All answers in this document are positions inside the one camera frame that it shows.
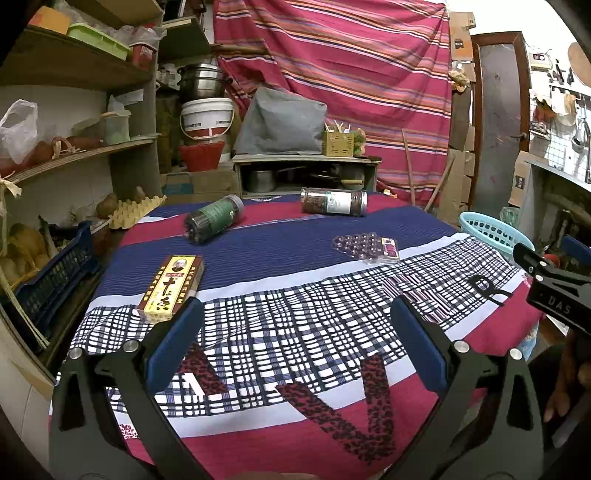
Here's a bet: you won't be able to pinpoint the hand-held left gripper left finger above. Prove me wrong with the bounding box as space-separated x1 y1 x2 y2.
48 296 214 480

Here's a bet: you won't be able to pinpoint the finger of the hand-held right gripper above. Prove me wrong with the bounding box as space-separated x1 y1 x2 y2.
561 236 591 282
513 243 557 280

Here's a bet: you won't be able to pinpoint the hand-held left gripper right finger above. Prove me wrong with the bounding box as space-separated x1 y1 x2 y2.
383 296 544 480

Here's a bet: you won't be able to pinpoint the turquoise plastic basket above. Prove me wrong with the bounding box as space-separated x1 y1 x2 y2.
458 211 536 259

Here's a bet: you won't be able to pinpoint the person's right hand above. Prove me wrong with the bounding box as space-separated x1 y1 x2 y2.
544 330 591 423

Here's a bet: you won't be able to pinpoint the red and gold box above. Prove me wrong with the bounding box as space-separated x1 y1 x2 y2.
137 255 205 324

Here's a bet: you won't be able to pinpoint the clear blister pack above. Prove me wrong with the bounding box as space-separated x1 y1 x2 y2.
333 232 400 264

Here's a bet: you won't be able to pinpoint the flattened cardboard pieces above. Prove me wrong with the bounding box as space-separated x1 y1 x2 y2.
436 11 476 222

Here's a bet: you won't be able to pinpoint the printed blanket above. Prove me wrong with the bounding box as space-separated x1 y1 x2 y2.
51 193 543 480

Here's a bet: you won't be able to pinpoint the green label plastic jar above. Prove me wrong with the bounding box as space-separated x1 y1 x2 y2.
184 194 245 245

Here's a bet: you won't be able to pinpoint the cardboard egg tray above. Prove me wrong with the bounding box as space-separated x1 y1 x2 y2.
110 195 168 230

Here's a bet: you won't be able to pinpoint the blue plastic crate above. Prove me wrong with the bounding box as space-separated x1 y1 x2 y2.
11 220 100 330

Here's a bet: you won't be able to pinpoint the grey door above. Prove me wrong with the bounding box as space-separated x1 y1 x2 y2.
471 32 532 217

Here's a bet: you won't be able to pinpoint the large potato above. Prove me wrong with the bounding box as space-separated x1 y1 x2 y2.
96 193 119 219

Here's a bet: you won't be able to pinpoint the cardboard box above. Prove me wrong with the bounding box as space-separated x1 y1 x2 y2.
161 170 238 206

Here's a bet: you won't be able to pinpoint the white label plastic jar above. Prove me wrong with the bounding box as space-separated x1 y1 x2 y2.
300 187 369 217

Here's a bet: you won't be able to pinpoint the small steel pot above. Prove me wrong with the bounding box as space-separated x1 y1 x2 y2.
243 170 278 193

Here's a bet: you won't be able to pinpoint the black pan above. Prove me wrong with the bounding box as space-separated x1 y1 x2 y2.
309 166 365 188

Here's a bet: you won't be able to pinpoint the red plastic basket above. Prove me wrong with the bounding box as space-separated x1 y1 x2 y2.
178 141 225 172

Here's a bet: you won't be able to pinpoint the yellow box with sticks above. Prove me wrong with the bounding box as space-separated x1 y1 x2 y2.
322 122 358 158

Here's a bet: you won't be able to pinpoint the small wooden shelf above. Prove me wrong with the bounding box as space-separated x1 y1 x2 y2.
231 154 382 199

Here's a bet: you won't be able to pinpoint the translucent plastic container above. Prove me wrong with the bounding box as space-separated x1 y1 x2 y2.
104 111 132 145

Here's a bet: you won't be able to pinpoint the white plastic bucket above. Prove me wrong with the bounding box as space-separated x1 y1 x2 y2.
180 98 235 141

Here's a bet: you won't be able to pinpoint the grey cushion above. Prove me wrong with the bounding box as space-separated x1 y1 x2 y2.
233 86 328 156

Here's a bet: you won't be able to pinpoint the white plastic bag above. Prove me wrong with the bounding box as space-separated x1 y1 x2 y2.
0 99 38 164

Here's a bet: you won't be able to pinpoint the red striped curtain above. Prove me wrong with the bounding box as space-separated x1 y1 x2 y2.
213 0 452 206

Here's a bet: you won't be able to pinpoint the wooden shelf unit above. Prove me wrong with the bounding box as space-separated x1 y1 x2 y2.
0 0 164 241

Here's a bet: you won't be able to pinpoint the green plastic tray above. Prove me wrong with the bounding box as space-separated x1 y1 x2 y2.
67 23 130 61

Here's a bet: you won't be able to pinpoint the wall wire rack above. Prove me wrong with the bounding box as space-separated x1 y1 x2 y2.
529 44 591 185

